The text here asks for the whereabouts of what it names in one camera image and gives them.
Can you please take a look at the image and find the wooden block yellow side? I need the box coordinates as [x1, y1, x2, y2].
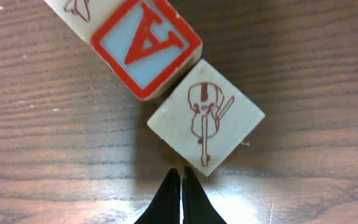
[147, 59, 265, 176]

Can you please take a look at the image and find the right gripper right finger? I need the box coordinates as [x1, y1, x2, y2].
[182, 167, 226, 224]

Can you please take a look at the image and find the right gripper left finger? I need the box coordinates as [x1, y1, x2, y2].
[134, 168, 180, 224]

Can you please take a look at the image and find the red letter block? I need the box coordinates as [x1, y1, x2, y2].
[90, 0, 203, 101]

